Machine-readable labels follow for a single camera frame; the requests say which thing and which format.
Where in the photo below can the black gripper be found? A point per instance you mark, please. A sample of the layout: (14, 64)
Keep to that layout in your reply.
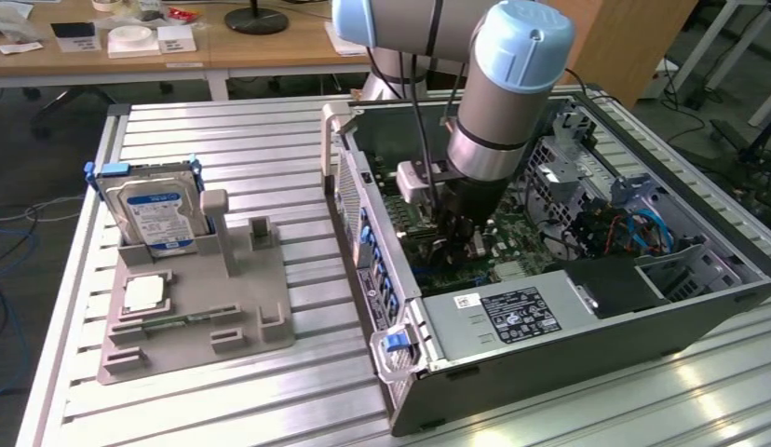
(472, 209)

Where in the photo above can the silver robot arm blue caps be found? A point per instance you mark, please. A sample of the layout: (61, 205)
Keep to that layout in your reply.
(504, 93)

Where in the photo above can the green motherboard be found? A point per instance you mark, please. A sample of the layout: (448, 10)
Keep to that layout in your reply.
(516, 233)

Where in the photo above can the silver chipset heatsink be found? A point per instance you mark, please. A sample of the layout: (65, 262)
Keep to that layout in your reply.
(511, 271)

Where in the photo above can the silver perforated disk bay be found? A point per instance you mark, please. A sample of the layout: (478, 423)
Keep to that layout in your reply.
(556, 179)

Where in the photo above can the blue card retainer clip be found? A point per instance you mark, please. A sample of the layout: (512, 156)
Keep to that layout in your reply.
(378, 257)
(365, 229)

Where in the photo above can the grey power supply unit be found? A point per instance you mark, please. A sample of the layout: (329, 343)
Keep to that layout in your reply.
(460, 326)

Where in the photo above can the blue case latch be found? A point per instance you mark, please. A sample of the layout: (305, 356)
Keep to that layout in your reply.
(397, 343)

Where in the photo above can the silver disk bay plate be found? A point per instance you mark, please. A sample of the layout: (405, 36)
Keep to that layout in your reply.
(671, 258)

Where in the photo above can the white paper stack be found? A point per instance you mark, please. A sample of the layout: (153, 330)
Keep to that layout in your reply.
(348, 50)

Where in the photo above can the grey open PC case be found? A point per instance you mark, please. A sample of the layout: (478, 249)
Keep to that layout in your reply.
(547, 386)

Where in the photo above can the wooden cabinet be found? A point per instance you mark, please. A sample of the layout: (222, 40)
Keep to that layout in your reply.
(647, 60)

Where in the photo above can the grey parts rack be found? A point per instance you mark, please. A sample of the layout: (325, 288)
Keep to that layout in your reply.
(199, 288)

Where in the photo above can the wooden desk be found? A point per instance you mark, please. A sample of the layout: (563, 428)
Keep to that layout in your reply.
(268, 51)

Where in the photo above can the hard disk in blue caddy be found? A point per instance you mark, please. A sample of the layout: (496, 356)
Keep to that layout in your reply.
(155, 214)

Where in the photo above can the black round lamp base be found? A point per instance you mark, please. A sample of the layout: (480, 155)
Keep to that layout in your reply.
(256, 21)

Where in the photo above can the green RAM stick bare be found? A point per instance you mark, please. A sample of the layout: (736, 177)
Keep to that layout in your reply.
(174, 321)

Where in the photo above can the silver CPU chip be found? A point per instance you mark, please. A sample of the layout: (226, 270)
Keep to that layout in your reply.
(143, 293)

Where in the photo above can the plain white box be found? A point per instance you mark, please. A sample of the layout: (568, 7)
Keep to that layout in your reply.
(177, 39)

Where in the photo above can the red packet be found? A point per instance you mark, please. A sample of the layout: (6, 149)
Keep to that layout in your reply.
(182, 15)

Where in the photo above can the white round container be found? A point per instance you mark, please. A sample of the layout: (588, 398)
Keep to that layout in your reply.
(134, 39)

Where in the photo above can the black office chair base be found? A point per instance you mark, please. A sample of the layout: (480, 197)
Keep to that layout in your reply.
(42, 130)

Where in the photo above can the white tape roll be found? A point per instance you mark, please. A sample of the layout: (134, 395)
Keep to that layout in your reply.
(106, 5)

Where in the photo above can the white box with black top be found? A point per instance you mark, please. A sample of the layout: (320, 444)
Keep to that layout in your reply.
(75, 39)

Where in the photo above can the white paper card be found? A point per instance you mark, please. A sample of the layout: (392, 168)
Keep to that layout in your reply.
(19, 48)

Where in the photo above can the clear plastic bag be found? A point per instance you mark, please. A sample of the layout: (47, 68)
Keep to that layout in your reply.
(13, 21)

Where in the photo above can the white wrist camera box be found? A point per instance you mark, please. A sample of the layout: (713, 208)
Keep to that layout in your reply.
(413, 184)

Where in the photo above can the white table frame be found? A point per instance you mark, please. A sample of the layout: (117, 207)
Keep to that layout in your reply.
(770, 104)

